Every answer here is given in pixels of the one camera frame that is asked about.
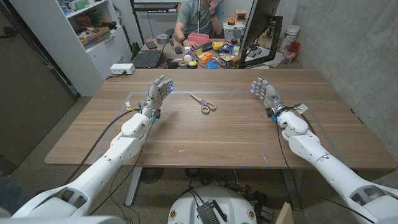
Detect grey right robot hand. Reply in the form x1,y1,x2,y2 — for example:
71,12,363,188
250,77,289,118

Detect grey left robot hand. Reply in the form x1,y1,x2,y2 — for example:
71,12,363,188
140,74,174,118

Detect yellow grey handled scissors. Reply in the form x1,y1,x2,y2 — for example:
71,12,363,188
189,93,217,114

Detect black laptop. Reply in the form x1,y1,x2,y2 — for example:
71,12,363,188
131,35,170,69

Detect white power box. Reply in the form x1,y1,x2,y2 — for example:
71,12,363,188
109,63,136,75

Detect red plastic cup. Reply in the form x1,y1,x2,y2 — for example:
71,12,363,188
282,41,301,65

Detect black monitor stand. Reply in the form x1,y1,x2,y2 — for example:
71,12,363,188
238,15,284,69

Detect white canister jar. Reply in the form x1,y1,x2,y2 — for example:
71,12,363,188
279,24,301,53

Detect black keyboard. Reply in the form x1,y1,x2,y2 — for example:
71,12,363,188
198,41,214,53

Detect white storage box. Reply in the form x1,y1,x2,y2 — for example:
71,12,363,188
223,23,246,40

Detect pink plastic box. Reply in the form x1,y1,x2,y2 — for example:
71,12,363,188
187,32,210,45

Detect black computer monitor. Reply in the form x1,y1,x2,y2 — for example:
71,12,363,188
239,0,282,51

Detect black round floor fan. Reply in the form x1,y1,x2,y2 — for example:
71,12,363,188
140,167,165,184

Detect cardboard box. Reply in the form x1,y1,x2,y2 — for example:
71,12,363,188
80,26,112,50

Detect small brown box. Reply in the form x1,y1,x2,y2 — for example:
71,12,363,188
234,9,248,22

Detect white shelf cabinet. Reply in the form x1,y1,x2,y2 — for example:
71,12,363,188
9,0,133,97

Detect person in green t-shirt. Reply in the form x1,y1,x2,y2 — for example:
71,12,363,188
173,0,224,50

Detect grey table leg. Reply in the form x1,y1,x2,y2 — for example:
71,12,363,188
281,169,302,211
124,167,143,207

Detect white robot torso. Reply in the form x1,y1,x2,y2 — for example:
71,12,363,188
167,185,258,224

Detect light wooden block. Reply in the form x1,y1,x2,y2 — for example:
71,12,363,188
275,202,296,224

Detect black device on torso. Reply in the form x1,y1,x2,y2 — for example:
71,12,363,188
196,200,228,224

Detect person in blue jeans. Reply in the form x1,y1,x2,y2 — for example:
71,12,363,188
0,174,32,215

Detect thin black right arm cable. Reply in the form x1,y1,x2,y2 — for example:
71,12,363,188
275,120,376,224

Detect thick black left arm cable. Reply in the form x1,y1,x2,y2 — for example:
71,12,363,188
63,108,138,186

